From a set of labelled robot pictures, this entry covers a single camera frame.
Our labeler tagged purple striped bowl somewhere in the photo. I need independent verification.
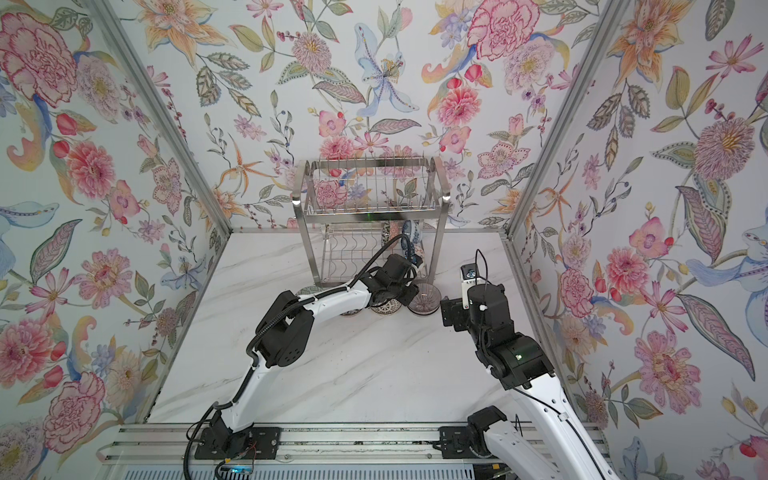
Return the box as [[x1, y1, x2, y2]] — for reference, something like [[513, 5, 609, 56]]
[[408, 283, 442, 316]]

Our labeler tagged green leaf pattern bowl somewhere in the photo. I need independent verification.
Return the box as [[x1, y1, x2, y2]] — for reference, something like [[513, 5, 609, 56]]
[[386, 221, 402, 241]]

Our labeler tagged blue white floral bowl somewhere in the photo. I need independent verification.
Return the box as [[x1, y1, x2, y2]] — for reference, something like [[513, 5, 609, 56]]
[[401, 220, 422, 249]]

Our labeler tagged grey green pattern bowl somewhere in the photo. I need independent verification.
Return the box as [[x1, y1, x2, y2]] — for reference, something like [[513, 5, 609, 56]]
[[296, 285, 323, 297]]

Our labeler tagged blue triangle pattern bowl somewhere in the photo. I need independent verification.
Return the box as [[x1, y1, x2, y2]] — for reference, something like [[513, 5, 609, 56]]
[[412, 242, 428, 278]]

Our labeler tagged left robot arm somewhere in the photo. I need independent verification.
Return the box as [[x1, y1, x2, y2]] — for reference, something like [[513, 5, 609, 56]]
[[183, 254, 419, 461]]

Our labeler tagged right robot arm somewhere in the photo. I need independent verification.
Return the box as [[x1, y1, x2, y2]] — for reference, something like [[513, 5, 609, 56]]
[[441, 280, 618, 479]]

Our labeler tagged steel two-tier dish rack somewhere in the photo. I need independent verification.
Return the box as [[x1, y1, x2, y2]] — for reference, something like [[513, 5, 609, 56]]
[[291, 155, 451, 287]]

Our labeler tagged brown white sunburst bowl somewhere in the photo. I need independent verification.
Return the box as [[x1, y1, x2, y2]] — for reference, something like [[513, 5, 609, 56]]
[[371, 300, 402, 315]]

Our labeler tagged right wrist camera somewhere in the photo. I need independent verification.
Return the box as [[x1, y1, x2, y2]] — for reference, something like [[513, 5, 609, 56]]
[[461, 263, 478, 310]]

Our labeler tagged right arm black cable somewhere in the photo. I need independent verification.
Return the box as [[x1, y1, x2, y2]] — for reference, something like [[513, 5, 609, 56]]
[[473, 248, 607, 480]]

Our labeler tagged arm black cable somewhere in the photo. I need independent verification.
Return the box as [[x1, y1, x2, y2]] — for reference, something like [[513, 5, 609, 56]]
[[182, 232, 415, 466], [473, 248, 607, 480]]

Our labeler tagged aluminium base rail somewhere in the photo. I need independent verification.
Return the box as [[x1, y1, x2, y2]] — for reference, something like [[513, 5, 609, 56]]
[[96, 422, 497, 465]]

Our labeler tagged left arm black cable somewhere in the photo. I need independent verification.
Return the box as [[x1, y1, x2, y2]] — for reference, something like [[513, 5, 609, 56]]
[[182, 232, 415, 466]]

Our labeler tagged right aluminium frame post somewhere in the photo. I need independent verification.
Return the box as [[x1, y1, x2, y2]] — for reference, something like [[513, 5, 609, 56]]
[[506, 0, 627, 240]]

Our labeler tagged aluminium frame post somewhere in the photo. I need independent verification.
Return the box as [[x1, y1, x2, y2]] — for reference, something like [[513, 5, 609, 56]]
[[85, 0, 233, 240], [506, 0, 627, 240]]

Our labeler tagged left aluminium frame post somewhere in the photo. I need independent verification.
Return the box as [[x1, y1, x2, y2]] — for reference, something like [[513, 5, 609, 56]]
[[85, 0, 233, 240]]

